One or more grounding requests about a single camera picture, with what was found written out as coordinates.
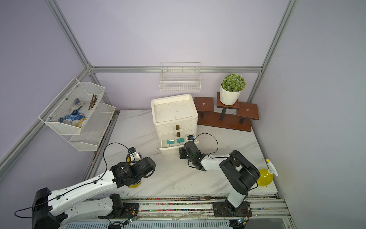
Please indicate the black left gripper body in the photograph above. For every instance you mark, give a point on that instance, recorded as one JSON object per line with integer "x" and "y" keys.
{"x": 139, "y": 179}

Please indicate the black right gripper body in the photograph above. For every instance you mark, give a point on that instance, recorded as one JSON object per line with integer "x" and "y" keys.
{"x": 190, "y": 157}

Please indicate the teal binder clip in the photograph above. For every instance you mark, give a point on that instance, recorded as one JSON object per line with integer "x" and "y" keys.
{"x": 180, "y": 140}
{"x": 170, "y": 142}

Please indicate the white three-drawer cabinet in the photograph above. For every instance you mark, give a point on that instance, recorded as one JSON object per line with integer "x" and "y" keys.
{"x": 174, "y": 117}

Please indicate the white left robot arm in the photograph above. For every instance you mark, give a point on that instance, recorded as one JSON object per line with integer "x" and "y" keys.
{"x": 95, "y": 197}

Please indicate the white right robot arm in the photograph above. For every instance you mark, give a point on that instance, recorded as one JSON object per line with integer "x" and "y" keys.
{"x": 242, "y": 175}

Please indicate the yellow rubber glove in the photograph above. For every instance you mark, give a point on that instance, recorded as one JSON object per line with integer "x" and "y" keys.
{"x": 135, "y": 185}

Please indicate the brown wooden stepped stand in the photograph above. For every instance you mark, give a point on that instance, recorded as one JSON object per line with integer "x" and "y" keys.
{"x": 234, "y": 117}

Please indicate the green potted plant white pot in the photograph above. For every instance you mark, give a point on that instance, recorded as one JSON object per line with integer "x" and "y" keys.
{"x": 231, "y": 87}

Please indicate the yellow spray bottle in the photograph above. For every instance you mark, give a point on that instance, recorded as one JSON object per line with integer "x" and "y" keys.
{"x": 267, "y": 175}

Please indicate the blue white cloth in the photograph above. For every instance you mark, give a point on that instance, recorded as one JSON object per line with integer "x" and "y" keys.
{"x": 74, "y": 117}

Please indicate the white mesh two-tier shelf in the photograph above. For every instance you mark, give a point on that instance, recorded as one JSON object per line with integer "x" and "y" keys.
{"x": 88, "y": 136}

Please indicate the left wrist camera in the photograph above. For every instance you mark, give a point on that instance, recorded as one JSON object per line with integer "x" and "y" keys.
{"x": 133, "y": 155}

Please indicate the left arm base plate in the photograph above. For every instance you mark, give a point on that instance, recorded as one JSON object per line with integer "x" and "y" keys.
{"x": 120, "y": 210}

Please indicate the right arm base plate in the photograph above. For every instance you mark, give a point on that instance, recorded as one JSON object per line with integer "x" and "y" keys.
{"x": 225, "y": 209}

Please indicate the white wire wall basket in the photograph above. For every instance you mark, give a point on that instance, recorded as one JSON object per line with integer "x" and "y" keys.
{"x": 180, "y": 77}

